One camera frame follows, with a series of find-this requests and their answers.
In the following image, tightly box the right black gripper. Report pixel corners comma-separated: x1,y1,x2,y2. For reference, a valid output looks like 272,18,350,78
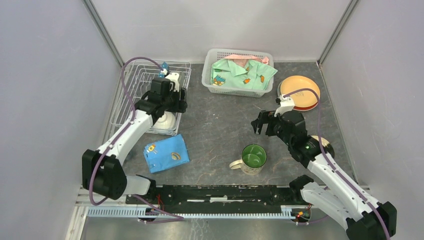
250,109,293,146

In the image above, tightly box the white round bowl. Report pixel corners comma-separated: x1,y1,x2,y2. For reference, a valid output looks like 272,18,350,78
152,111,176,130

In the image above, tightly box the blue polka dot plate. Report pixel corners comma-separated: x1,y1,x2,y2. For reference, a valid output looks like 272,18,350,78
158,61,170,78

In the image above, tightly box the cream plate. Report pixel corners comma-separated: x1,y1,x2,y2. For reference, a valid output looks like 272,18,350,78
321,137,335,158

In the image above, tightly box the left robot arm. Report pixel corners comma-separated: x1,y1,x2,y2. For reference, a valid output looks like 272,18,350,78
82,72,187,205

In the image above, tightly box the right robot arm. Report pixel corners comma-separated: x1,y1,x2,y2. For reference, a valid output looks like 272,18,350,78
251,110,397,240

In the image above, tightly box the green interior mug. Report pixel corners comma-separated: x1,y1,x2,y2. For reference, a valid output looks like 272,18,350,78
229,144,267,176

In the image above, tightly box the blue folded cloth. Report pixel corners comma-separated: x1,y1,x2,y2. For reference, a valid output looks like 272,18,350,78
143,134,190,174

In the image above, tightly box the orange plate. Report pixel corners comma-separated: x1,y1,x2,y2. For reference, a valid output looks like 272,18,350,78
278,75,321,104

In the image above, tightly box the mint green printed shirt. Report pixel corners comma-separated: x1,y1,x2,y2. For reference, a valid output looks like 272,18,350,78
209,58,278,90

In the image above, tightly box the white plastic basket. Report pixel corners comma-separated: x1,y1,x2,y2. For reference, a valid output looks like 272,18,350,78
201,48,278,98

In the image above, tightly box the pink cloth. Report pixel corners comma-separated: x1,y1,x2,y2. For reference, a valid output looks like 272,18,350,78
224,54,269,64

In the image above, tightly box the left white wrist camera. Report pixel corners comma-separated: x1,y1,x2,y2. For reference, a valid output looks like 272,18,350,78
165,71,180,92

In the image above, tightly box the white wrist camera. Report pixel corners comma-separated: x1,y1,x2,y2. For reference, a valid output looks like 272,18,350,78
165,71,180,92
274,95,295,117

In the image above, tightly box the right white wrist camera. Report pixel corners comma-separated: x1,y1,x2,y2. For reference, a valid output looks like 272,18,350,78
274,95,295,117

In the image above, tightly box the white wire dish rack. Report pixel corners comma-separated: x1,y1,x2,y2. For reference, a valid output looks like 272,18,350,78
106,60,192,138

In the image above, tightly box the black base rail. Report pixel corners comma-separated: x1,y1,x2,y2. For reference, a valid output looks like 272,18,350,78
143,185,312,216

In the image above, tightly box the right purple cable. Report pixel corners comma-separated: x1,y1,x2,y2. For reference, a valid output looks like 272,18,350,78
281,88,392,240

